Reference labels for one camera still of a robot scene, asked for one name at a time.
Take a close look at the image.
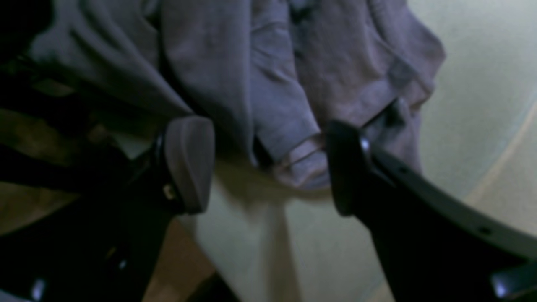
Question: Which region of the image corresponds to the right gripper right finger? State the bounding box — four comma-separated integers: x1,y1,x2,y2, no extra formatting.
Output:
326,121,537,302

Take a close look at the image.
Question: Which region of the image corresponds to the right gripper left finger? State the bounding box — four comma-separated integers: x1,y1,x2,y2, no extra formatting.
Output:
1,116,215,302

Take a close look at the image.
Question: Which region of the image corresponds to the grey t-shirt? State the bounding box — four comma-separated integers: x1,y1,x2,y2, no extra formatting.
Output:
29,0,445,190

